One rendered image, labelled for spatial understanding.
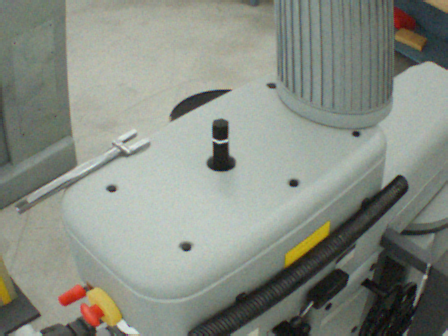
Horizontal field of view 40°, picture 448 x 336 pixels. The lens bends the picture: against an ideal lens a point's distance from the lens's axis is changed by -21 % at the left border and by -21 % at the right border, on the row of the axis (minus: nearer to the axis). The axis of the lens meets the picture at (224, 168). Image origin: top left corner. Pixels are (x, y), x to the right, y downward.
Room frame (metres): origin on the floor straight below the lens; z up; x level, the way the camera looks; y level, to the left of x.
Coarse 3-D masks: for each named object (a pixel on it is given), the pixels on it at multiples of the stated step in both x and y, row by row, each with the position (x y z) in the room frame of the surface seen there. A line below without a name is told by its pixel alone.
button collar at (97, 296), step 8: (96, 288) 0.64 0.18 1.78; (88, 296) 0.63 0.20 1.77; (96, 296) 0.61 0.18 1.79; (104, 296) 0.62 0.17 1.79; (104, 304) 0.60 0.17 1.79; (112, 304) 0.61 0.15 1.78; (104, 312) 0.60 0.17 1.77; (112, 312) 0.60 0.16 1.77; (104, 320) 0.61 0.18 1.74; (112, 320) 0.59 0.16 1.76; (120, 320) 0.60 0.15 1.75
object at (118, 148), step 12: (132, 132) 0.84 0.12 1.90; (120, 144) 0.81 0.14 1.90; (144, 144) 0.81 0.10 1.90; (96, 156) 0.79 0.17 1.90; (108, 156) 0.79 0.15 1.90; (84, 168) 0.76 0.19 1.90; (96, 168) 0.77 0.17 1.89; (60, 180) 0.74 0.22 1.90; (72, 180) 0.74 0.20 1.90; (36, 192) 0.71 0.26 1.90; (48, 192) 0.71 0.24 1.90; (24, 204) 0.68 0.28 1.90; (36, 204) 0.69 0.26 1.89
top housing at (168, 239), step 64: (192, 128) 0.85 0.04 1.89; (256, 128) 0.85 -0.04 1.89; (320, 128) 0.85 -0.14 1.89; (64, 192) 0.73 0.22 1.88; (128, 192) 0.72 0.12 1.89; (192, 192) 0.72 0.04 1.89; (256, 192) 0.72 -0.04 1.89; (320, 192) 0.72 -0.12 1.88; (128, 256) 0.60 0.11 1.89; (192, 256) 0.60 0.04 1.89; (256, 256) 0.64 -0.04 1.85; (128, 320) 0.59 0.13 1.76; (192, 320) 0.57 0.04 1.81
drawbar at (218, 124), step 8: (216, 120) 0.78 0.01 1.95; (224, 120) 0.78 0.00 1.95; (216, 128) 0.77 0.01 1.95; (224, 128) 0.77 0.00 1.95; (216, 136) 0.77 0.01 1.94; (224, 136) 0.77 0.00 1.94; (216, 144) 0.77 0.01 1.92; (224, 144) 0.77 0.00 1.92; (216, 152) 0.77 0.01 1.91; (224, 152) 0.77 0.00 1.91; (216, 160) 0.77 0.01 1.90; (224, 160) 0.77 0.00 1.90; (216, 168) 0.77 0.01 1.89; (224, 168) 0.77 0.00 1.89
